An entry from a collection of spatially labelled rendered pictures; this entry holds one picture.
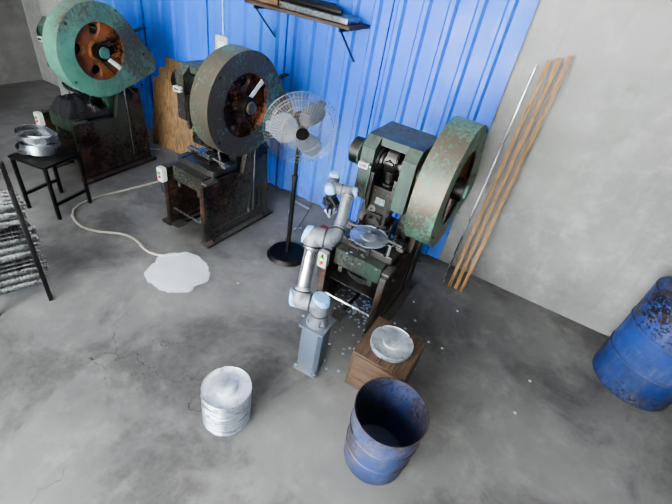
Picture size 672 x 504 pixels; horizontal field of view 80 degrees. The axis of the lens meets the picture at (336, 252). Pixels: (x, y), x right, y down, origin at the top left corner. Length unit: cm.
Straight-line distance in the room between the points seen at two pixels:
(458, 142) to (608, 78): 152
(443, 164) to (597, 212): 186
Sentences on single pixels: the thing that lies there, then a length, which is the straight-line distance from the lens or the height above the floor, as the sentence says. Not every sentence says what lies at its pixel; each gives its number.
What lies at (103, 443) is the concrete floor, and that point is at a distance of 287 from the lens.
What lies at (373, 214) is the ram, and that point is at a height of 97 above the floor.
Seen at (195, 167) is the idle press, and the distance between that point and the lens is 395.
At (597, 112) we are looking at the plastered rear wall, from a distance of 370.
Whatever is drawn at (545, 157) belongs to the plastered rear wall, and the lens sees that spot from 379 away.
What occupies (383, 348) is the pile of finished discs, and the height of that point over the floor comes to 39.
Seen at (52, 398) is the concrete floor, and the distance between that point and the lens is 314.
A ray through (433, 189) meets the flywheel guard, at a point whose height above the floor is 145.
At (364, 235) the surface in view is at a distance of 299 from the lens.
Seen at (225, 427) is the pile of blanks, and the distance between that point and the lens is 269.
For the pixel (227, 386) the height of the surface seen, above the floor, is 29.
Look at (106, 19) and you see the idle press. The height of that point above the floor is 159.
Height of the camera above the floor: 243
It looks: 37 degrees down
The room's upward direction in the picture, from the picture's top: 11 degrees clockwise
